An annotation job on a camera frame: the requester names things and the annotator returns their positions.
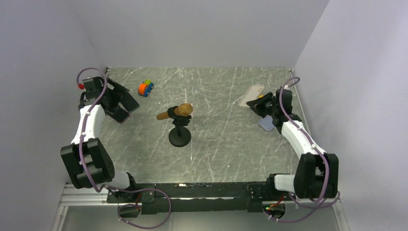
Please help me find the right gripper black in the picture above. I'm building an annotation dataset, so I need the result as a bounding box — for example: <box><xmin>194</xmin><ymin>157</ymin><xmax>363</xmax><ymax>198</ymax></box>
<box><xmin>247</xmin><ymin>92</ymin><xmax>279</xmax><ymax>118</ymax></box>

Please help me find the bare black phone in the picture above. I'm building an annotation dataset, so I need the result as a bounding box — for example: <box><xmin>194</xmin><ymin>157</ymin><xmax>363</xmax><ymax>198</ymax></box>
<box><xmin>120</xmin><ymin>92</ymin><xmax>140</xmax><ymax>113</ymax></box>
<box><xmin>107</xmin><ymin>106</ymin><xmax>130</xmax><ymax>124</ymax></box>

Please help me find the lilac phone case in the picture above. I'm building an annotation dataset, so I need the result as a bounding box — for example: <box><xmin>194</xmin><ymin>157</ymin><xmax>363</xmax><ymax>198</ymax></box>
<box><xmin>258</xmin><ymin>115</ymin><xmax>275</xmax><ymax>132</ymax></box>

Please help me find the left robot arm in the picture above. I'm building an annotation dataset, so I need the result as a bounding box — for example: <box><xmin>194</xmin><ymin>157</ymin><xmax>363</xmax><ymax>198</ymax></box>
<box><xmin>60</xmin><ymin>77</ymin><xmax>140</xmax><ymax>202</ymax></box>

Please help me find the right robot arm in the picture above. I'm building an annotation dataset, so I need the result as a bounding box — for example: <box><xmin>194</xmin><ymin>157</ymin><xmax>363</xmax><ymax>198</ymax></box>
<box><xmin>246</xmin><ymin>90</ymin><xmax>339</xmax><ymax>201</ymax></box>

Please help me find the orange blue toy car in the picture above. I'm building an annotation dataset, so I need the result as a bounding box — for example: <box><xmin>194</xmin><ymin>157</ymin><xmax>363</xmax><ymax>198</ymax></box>
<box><xmin>138</xmin><ymin>79</ymin><xmax>154</xmax><ymax>97</ymax></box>

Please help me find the gold microphone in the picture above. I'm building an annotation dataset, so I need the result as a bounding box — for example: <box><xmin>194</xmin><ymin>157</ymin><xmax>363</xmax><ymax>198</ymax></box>
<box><xmin>156</xmin><ymin>103</ymin><xmax>193</xmax><ymax>120</ymax></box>

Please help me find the black microphone stand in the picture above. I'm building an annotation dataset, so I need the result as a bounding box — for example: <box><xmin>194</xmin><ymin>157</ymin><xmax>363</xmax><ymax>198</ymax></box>
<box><xmin>168</xmin><ymin>115</ymin><xmax>191</xmax><ymax>147</ymax></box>

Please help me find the black base beam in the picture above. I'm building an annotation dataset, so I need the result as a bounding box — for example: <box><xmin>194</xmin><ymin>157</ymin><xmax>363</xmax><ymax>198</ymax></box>
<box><xmin>106</xmin><ymin>181</ymin><xmax>285</xmax><ymax>215</ymax></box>

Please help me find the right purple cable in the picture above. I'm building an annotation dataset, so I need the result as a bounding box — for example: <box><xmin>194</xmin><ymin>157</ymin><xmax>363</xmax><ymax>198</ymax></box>
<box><xmin>279</xmin><ymin>76</ymin><xmax>341</xmax><ymax>223</ymax></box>

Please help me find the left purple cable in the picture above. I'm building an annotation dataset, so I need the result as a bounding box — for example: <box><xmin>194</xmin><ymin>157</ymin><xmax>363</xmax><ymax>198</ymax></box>
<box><xmin>76</xmin><ymin>67</ymin><xmax>135</xmax><ymax>194</ymax></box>

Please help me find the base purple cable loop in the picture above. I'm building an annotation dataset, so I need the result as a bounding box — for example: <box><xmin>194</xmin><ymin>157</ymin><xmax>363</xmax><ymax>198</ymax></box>
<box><xmin>117</xmin><ymin>188</ymin><xmax>172</xmax><ymax>230</ymax></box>

